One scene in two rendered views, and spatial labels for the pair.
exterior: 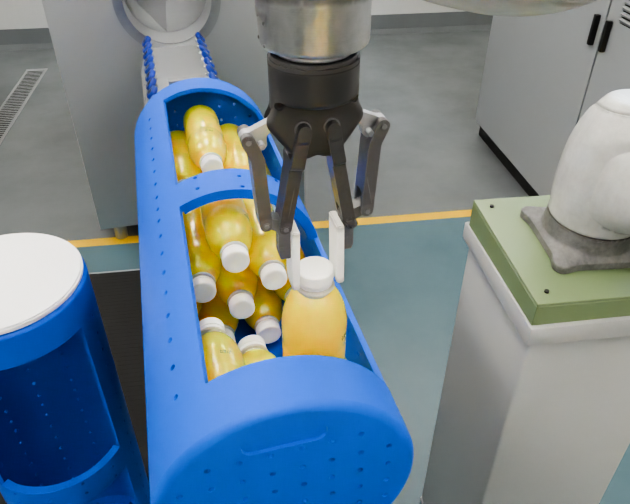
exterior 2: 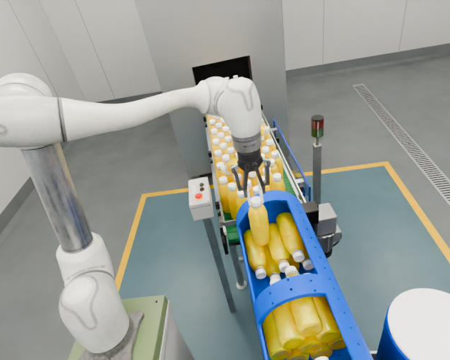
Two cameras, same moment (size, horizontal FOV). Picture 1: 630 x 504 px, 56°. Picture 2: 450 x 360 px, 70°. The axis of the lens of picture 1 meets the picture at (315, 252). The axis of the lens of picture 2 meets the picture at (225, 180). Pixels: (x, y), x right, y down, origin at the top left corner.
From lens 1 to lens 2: 1.38 m
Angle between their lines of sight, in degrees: 105
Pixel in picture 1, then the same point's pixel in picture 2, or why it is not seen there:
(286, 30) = not seen: hidden behind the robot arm
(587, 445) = not seen: hidden behind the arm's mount
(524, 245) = (146, 333)
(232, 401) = (278, 193)
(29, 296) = (408, 313)
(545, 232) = (133, 333)
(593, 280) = (131, 308)
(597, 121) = (103, 289)
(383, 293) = not seen: outside the picture
